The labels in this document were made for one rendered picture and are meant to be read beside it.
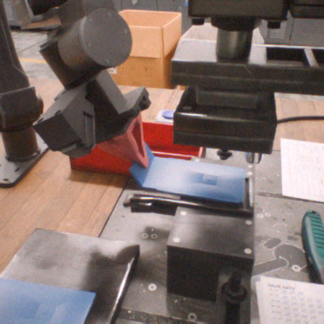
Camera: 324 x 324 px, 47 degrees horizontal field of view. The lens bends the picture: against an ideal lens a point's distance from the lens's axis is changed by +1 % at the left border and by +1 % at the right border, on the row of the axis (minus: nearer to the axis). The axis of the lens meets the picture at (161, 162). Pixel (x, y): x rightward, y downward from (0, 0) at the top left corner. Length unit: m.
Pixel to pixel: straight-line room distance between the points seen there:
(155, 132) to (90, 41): 0.42
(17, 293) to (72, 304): 0.07
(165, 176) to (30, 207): 0.25
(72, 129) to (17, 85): 0.32
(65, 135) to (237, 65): 0.19
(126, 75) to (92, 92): 2.44
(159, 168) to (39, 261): 0.20
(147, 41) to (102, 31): 2.35
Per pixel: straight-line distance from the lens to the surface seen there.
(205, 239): 0.45
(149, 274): 0.52
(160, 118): 0.84
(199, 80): 0.39
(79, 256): 0.52
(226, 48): 0.40
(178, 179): 0.51
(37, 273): 0.52
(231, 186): 0.51
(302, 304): 0.45
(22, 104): 0.70
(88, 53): 0.37
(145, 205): 0.49
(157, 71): 2.78
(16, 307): 0.49
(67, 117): 0.39
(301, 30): 4.97
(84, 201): 0.65
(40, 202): 0.66
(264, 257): 0.56
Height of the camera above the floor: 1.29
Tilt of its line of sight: 32 degrees down
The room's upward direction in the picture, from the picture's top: straight up
